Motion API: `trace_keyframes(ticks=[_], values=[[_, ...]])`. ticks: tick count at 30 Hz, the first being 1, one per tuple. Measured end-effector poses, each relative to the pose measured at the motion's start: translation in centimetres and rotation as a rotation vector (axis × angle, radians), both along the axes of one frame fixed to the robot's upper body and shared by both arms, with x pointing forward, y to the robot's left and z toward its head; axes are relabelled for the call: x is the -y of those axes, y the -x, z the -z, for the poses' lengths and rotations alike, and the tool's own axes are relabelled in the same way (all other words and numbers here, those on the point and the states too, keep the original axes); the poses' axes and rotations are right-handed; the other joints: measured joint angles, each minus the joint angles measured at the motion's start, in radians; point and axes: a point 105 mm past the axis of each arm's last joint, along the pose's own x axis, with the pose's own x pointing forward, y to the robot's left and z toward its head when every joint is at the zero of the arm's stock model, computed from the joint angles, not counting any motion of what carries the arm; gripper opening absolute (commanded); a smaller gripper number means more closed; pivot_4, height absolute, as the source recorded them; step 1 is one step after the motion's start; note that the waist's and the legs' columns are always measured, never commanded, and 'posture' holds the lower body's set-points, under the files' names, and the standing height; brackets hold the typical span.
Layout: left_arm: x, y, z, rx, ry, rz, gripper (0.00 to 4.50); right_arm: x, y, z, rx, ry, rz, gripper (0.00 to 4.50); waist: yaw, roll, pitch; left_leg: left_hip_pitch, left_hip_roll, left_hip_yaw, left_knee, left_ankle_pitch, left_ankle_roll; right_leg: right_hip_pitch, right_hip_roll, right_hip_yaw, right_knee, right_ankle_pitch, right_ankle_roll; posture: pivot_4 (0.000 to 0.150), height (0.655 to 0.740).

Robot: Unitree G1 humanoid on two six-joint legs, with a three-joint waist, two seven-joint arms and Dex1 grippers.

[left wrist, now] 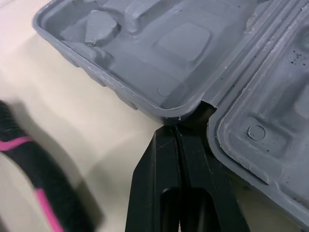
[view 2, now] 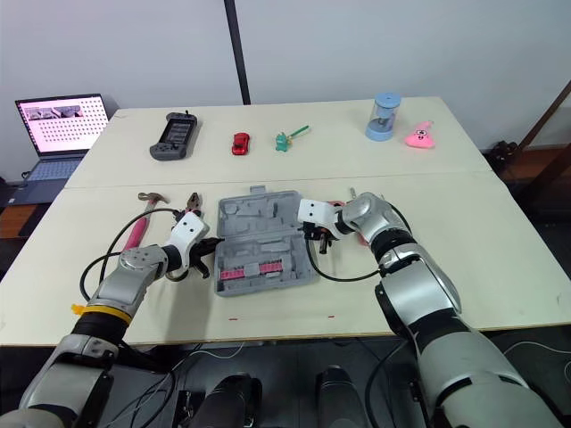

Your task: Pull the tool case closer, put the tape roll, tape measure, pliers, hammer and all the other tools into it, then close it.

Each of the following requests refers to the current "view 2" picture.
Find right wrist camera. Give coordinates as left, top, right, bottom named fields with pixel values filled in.
left=297, top=198, right=343, bottom=238

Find black pole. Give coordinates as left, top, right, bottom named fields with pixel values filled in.
left=223, top=0, right=252, bottom=106

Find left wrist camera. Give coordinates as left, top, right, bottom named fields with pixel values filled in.
left=170, top=211, right=211, bottom=274

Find pink star plush toy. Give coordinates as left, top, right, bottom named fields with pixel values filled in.
left=403, top=119, right=438, bottom=149

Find pink handled hammer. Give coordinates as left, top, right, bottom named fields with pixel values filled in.
left=121, top=191, right=170, bottom=252

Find white cable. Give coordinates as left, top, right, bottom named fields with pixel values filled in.
left=502, top=339, right=571, bottom=358
left=194, top=342, right=247, bottom=360

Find wooden frame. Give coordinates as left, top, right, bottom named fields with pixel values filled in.
left=518, top=78, right=571, bottom=151

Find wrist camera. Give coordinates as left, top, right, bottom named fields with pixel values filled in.
left=170, top=211, right=211, bottom=274
left=297, top=198, right=343, bottom=238

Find blue cylindrical container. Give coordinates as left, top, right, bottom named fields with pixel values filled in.
left=365, top=91, right=401, bottom=143

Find laptop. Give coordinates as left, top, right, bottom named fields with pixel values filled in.
left=14, top=93, right=111, bottom=182

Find red toy car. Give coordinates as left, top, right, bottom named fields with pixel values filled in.
left=230, top=131, right=252, bottom=157

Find green toy dinosaur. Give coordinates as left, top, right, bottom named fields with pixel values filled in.
left=274, top=125, right=311, bottom=153

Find pink tool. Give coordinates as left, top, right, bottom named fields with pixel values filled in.
left=327, top=200, right=371, bottom=247

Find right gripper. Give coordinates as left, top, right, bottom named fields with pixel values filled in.
left=301, top=220, right=335, bottom=245

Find grey tool case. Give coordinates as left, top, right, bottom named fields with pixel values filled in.
left=212, top=185, right=320, bottom=299

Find grey handheld game console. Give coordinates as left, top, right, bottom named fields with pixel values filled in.
left=148, top=110, right=200, bottom=161

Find robot body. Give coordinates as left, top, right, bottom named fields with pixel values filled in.
left=178, top=364, right=374, bottom=428

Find black cable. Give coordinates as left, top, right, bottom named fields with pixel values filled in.
left=79, top=207, right=188, bottom=305
left=304, top=202, right=414, bottom=283

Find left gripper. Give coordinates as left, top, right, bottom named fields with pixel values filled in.
left=186, top=237, right=226, bottom=281

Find pliers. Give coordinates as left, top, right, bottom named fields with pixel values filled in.
left=175, top=191, right=204, bottom=225

